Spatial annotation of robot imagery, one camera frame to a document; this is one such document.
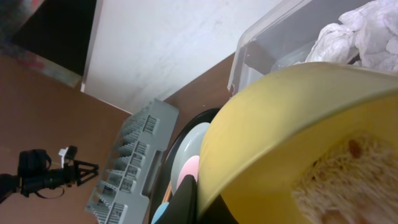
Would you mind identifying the blue cup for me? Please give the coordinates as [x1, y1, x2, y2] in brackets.
[151, 202, 169, 224]

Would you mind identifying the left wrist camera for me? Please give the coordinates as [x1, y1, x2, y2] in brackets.
[58, 146, 78, 161]

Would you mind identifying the clear plastic bin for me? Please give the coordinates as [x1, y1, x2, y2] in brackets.
[228, 0, 370, 94]

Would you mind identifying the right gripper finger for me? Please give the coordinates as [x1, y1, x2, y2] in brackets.
[155, 175, 238, 224]

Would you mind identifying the crumpled white tissue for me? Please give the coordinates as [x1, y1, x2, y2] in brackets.
[305, 0, 397, 72]

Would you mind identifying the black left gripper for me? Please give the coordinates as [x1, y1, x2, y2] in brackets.
[17, 149, 99, 199]

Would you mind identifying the yellow bowl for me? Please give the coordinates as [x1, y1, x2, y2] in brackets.
[197, 62, 397, 223]

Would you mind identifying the pink cup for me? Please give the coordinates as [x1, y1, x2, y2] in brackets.
[177, 156, 200, 188]

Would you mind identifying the round black tray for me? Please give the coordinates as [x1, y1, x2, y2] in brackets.
[147, 108, 220, 223]

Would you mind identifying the grey dishwasher rack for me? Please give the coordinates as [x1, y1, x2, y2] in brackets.
[86, 99, 179, 224]

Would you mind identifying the wooden chopstick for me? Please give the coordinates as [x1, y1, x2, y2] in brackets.
[162, 182, 172, 203]

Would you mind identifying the grey-green plate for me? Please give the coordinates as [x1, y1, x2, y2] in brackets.
[170, 123, 210, 194]

